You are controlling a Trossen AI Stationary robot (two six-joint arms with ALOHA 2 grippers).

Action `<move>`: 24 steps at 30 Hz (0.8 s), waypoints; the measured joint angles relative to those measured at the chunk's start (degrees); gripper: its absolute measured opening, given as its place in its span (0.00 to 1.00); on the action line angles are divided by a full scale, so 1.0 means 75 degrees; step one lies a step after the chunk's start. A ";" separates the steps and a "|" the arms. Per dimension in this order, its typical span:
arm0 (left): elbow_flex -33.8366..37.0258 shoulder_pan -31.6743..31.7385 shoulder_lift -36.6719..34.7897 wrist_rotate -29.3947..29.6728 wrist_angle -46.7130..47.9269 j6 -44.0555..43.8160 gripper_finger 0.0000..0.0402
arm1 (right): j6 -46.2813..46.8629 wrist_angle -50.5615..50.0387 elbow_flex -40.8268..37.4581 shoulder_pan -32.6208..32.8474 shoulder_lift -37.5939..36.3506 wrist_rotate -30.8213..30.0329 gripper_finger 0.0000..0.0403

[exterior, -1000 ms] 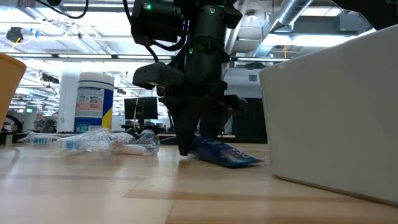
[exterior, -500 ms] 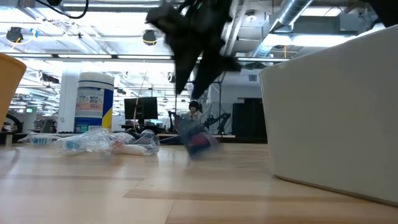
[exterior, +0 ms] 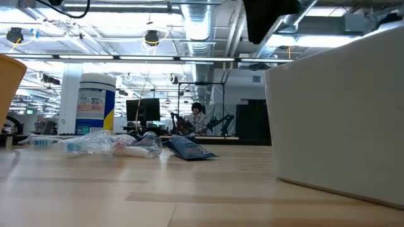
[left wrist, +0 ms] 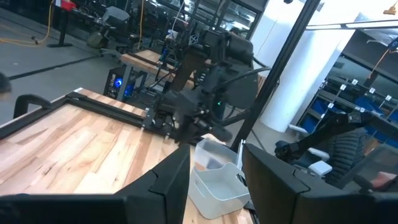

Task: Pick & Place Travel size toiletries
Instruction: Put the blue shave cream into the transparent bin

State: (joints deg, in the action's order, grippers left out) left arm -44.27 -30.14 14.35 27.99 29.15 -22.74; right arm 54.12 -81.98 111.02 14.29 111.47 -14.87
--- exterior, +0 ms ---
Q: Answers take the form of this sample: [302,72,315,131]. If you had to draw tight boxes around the light grey plastic tray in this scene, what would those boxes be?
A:
[264,25,404,211]

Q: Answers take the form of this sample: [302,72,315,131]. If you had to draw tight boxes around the dark blue toothpaste tube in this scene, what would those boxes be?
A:
[165,134,219,161]

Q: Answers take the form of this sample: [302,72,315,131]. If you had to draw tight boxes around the yellow plastic tray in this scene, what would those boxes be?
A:
[0,53,28,131]

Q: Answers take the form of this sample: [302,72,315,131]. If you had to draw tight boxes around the black crossbar with light strips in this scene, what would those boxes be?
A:
[0,54,296,66]

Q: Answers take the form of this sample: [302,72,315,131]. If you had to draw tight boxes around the black cabinet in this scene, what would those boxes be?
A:
[235,99,271,142]

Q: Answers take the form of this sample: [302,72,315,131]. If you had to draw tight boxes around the person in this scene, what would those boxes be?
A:
[184,102,210,136]

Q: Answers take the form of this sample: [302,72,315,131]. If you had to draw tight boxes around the wooden background table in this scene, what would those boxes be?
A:
[159,135,240,142]

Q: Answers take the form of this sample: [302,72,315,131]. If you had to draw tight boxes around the black computer monitor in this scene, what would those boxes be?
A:
[126,98,161,130]

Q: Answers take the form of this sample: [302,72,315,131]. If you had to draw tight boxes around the white wipes canister blue label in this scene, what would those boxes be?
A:
[74,73,117,136]

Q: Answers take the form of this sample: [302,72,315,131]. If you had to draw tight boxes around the white building column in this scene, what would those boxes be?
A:
[58,62,83,136]

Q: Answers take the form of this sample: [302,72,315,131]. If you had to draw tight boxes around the ribbed silver ventilation duct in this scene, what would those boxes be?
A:
[180,0,216,105]

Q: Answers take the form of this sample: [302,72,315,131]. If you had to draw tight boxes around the black background rig frame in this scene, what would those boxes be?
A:
[177,82,225,136]

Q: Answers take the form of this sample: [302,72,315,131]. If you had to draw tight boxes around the black ceiling camera yellow cable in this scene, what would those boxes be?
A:
[143,30,160,47]
[6,27,25,44]

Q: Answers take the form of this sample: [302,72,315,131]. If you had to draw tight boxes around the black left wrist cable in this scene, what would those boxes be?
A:
[34,0,92,20]

